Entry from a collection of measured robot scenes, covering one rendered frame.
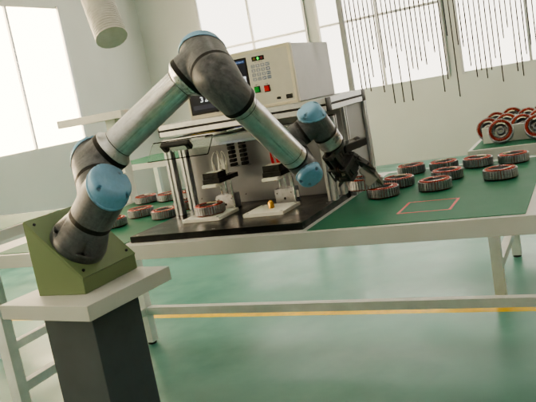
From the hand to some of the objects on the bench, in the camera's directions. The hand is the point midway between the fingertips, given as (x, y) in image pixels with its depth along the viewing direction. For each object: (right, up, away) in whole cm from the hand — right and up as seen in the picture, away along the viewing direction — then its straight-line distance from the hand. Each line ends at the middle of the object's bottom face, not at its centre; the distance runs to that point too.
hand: (366, 183), depth 217 cm
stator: (+8, -4, +17) cm, 19 cm away
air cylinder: (-24, -6, +28) cm, 37 cm away
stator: (+25, -2, +13) cm, 28 cm away
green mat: (+27, -2, +12) cm, 30 cm away
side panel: (+5, -1, +42) cm, 42 cm away
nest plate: (-30, -9, +15) cm, 35 cm away
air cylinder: (-46, -8, +38) cm, 60 cm away
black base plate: (-40, -12, +22) cm, 47 cm away
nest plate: (-52, -11, +26) cm, 59 cm away
